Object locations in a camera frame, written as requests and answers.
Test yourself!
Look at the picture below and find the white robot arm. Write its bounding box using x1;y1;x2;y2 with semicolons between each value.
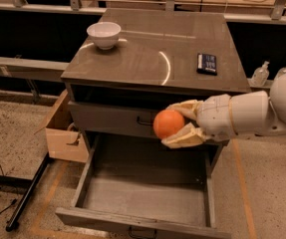
161;74;286;148

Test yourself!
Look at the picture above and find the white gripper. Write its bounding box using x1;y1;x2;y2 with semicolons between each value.
161;95;236;148

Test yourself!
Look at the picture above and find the clear sanitizer bottle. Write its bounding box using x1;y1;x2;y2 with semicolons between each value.
251;61;269;87
275;66;286;80

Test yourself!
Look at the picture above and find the grey drawer cabinet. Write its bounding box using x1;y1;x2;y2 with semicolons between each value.
60;7;252;171

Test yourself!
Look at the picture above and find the orange fruit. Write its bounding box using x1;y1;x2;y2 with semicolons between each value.
153;110;185;139

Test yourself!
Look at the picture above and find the black metal floor bar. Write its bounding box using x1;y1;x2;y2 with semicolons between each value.
5;153;51;232

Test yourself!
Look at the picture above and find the closed upper grey drawer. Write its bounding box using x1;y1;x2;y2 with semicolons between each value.
68;101;238;146

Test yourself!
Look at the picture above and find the clear sanitizer bottle right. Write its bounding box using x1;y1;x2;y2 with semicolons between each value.
275;66;286;80

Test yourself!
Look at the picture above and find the clear sanitizer bottle left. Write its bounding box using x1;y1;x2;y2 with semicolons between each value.
251;61;269;87

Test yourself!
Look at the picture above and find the cardboard box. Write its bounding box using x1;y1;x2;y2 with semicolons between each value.
37;91;89;163

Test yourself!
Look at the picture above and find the white ceramic bowl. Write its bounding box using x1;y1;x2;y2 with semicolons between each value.
87;22;122;50

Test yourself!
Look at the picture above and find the open bottom grey drawer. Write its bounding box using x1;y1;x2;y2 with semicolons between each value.
56;133;231;239

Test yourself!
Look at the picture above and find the dark blue snack packet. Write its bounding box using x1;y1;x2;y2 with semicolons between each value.
197;54;217;76

